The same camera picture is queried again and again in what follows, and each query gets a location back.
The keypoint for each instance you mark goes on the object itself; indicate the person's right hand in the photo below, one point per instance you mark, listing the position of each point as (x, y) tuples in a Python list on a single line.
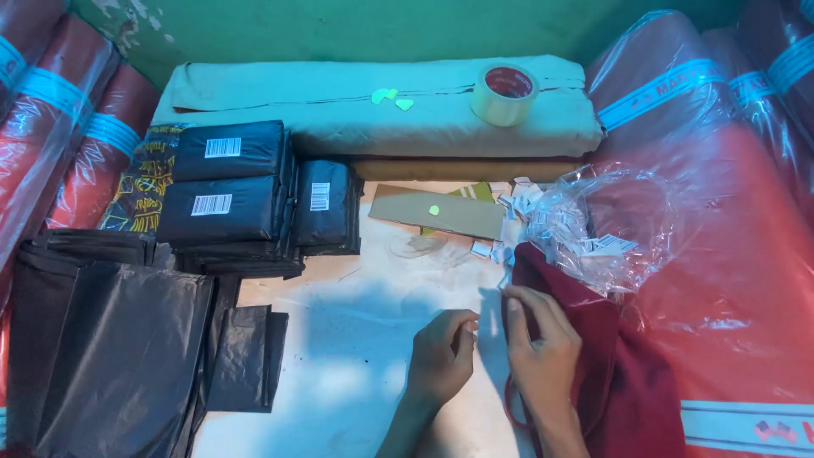
[(547, 356)]

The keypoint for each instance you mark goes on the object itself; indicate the person's left hand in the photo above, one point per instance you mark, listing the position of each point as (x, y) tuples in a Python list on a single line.
[(435, 356)]

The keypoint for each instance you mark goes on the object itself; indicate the person's left fingers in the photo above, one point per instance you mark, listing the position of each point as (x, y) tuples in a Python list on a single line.
[(463, 331)]

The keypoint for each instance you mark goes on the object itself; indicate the white label backing strip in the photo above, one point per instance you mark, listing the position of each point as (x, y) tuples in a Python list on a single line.
[(491, 308)]

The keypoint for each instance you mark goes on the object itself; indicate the brown cardboard piece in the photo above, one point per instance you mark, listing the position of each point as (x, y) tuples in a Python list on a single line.
[(458, 216)]

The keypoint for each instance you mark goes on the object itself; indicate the pile of white barcode labels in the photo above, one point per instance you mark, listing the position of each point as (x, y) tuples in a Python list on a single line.
[(540, 219)]

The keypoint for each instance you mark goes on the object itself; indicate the yellow-green striped card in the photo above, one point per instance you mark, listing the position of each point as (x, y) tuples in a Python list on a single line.
[(477, 191)]

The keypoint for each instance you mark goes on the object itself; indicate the brown fabric bolt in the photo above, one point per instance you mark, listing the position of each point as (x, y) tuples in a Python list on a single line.
[(464, 170)]

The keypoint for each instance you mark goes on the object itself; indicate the dark red cloth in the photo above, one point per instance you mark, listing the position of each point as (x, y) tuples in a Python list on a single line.
[(626, 381)]

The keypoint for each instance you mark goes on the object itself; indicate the clear plastic bag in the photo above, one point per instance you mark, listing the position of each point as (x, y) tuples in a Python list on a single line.
[(626, 210)]

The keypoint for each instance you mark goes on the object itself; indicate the beige fabric bolt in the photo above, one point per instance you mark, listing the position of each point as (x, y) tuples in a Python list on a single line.
[(356, 121)]

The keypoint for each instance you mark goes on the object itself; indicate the clear packing tape roll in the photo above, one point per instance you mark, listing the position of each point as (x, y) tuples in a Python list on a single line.
[(505, 95)]

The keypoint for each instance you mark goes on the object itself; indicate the stack of black labelled parcels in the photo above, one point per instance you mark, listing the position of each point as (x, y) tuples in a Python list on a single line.
[(235, 210)]

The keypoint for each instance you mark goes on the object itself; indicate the red fabric roll in plastic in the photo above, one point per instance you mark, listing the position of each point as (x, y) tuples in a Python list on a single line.
[(44, 127), (757, 121), (105, 159), (731, 267), (22, 38), (788, 57)]

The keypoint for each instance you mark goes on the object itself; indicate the heap of black plastic bags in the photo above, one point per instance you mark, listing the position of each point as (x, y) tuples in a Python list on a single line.
[(121, 343)]

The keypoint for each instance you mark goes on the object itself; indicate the black yellow printed packet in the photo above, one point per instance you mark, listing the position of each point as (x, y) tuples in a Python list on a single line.
[(143, 184)]

